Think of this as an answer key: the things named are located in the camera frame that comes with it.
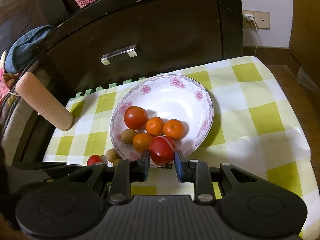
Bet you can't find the green checked tablecloth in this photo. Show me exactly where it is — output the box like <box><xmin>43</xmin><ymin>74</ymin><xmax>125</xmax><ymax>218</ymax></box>
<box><xmin>42</xmin><ymin>56</ymin><xmax>320</xmax><ymax>239</ymax></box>

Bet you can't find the tangerine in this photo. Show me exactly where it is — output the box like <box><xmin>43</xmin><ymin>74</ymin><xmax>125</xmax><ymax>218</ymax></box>
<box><xmin>163</xmin><ymin>119</ymin><xmax>185</xmax><ymax>140</ymax></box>
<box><xmin>145</xmin><ymin>116</ymin><xmax>165</xmax><ymax>136</ymax></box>
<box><xmin>132</xmin><ymin>133</ymin><xmax>154</xmax><ymax>153</ymax></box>

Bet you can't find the beige padded cushion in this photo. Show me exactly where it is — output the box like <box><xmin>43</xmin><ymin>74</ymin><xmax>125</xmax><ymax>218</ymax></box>
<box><xmin>0</xmin><ymin>90</ymin><xmax>53</xmax><ymax>143</ymax></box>

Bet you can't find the red cherry tomato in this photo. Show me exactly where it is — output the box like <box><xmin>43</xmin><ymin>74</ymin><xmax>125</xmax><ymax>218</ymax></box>
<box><xmin>86</xmin><ymin>154</ymin><xmax>103</xmax><ymax>166</ymax></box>
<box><xmin>149</xmin><ymin>135</ymin><xmax>176</xmax><ymax>170</ymax></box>

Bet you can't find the white floral plate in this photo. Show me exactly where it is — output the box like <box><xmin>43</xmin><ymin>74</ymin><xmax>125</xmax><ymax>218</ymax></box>
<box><xmin>109</xmin><ymin>74</ymin><xmax>214</xmax><ymax>162</ymax></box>

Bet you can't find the dark wooden cabinet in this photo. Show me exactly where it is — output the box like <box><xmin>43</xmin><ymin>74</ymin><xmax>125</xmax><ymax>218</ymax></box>
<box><xmin>31</xmin><ymin>0</ymin><xmax>244</xmax><ymax>100</ymax></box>

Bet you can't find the pink patterned cloth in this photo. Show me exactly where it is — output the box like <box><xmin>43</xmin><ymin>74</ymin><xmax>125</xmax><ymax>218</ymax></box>
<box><xmin>0</xmin><ymin>50</ymin><xmax>15</xmax><ymax>98</ymax></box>

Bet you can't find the large orange-red tomato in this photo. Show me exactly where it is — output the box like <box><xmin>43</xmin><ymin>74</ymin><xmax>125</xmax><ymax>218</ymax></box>
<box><xmin>124</xmin><ymin>106</ymin><xmax>148</xmax><ymax>130</ymax></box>

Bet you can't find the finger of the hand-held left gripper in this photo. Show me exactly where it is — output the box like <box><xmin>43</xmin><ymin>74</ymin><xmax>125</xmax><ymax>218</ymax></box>
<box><xmin>10</xmin><ymin>162</ymin><xmax>67</xmax><ymax>172</ymax></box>

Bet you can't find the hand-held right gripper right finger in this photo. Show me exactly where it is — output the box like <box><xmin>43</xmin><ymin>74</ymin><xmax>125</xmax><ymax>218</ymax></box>
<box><xmin>174</xmin><ymin>150</ymin><xmax>269</xmax><ymax>204</ymax></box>

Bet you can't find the beige wall socket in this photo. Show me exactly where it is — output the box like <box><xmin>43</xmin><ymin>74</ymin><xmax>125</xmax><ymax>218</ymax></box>
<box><xmin>243</xmin><ymin>10</ymin><xmax>271</xmax><ymax>30</ymax></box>

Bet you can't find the white charger cable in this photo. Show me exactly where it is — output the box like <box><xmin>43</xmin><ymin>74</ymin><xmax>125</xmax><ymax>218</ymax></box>
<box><xmin>252</xmin><ymin>20</ymin><xmax>260</xmax><ymax>57</ymax></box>

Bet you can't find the brown cardboard box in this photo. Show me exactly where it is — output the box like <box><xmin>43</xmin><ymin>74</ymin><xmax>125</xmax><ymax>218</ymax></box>
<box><xmin>289</xmin><ymin>0</ymin><xmax>320</xmax><ymax>90</ymax></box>

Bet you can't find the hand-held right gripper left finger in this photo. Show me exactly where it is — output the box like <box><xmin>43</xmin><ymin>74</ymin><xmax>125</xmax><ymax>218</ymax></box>
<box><xmin>59</xmin><ymin>149</ymin><xmax>151</xmax><ymax>204</ymax></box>

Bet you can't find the pink ribbed cylinder bottle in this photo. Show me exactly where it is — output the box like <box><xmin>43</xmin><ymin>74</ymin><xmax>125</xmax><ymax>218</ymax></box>
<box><xmin>15</xmin><ymin>71</ymin><xmax>73</xmax><ymax>132</ymax></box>

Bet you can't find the clear cabinet handle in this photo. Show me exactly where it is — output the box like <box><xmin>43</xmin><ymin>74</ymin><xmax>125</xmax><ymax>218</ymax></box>
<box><xmin>100</xmin><ymin>44</ymin><xmax>138</xmax><ymax>66</ymax></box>

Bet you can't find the blue cloth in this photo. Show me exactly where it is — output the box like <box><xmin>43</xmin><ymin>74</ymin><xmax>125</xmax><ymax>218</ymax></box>
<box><xmin>5</xmin><ymin>25</ymin><xmax>54</xmax><ymax>72</ymax></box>

